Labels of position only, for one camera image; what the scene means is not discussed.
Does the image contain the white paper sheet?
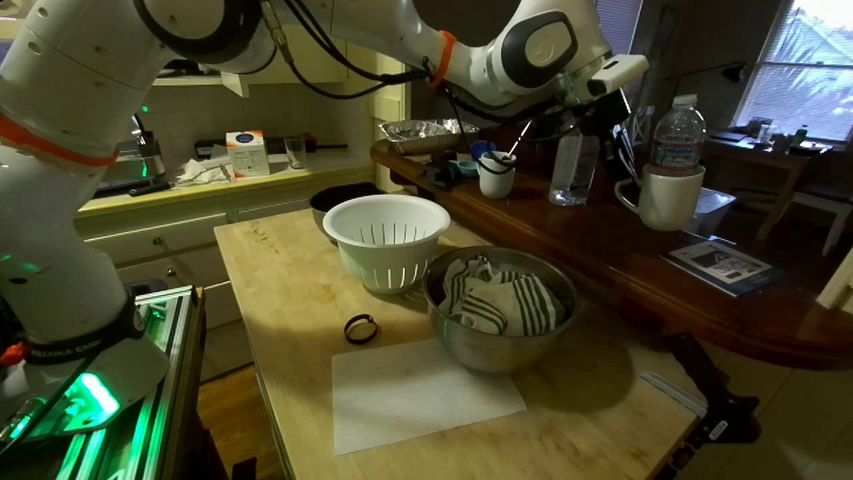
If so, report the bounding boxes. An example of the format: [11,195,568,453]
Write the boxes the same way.
[327,336,530,459]

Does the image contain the printed magazine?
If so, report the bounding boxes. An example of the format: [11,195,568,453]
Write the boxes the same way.
[667,239,778,301]

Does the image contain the small teal bowl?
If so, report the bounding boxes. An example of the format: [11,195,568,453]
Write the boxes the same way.
[447,155,479,181]

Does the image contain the black countertop appliance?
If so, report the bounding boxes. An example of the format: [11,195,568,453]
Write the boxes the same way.
[91,104,175,197]

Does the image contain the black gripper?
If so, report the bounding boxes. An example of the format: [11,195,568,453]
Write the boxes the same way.
[582,85,646,195]

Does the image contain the black table clamp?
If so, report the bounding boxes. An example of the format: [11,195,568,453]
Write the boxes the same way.
[650,332,764,448]

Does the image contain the dark wooden counter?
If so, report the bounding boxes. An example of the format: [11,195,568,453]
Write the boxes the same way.
[368,123,853,372]

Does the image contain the stainless steel bowl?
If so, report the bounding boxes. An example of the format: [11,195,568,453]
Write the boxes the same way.
[422,247,583,377]

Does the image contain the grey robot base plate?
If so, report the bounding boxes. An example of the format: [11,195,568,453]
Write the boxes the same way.
[0,333,171,439]

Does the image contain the aluminium foil tray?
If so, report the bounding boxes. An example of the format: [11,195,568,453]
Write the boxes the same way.
[375,115,482,149]

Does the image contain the white chair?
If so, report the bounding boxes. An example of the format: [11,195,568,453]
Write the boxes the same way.
[780,189,853,259]

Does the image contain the wide orange arm strap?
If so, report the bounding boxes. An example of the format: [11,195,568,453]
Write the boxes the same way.
[0,113,119,169]

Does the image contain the small white mug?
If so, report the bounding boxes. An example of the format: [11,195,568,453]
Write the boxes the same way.
[474,149,519,203]

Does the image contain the large white mug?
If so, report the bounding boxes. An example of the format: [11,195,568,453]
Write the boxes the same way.
[612,164,710,235]

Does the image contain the bright window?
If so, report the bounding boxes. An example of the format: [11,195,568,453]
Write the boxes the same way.
[731,0,853,144]

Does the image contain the crumpled white cloth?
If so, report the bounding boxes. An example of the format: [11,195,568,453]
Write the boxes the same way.
[173,155,241,187]

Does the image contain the dark wooden desk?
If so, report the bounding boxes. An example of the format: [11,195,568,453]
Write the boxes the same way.
[683,132,853,243]

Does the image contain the blue round plastic bowl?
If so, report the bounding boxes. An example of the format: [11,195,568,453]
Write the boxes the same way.
[466,140,500,169]

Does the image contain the thin white stirrer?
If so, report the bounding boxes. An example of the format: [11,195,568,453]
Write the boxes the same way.
[506,119,536,160]

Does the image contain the cream drawer cabinet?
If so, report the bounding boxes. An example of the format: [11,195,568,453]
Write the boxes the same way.
[74,159,380,385]

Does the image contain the clear plastic water bottle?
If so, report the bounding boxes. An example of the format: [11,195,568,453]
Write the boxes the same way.
[647,95,711,176]

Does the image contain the black white striped cloth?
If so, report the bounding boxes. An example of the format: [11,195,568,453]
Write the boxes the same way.
[440,253,566,339]

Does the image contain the black rubber ring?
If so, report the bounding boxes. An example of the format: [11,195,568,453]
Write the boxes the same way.
[340,313,384,347]

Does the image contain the clear plastic container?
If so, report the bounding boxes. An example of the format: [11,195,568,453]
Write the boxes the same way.
[687,185,740,239]

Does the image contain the clear soap pump bottle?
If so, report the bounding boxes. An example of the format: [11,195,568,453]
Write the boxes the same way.
[546,123,603,209]

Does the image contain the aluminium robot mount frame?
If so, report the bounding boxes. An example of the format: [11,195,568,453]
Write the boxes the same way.
[0,283,207,480]

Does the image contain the white plastic colander bowl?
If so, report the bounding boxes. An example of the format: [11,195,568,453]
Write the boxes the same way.
[321,193,454,297]

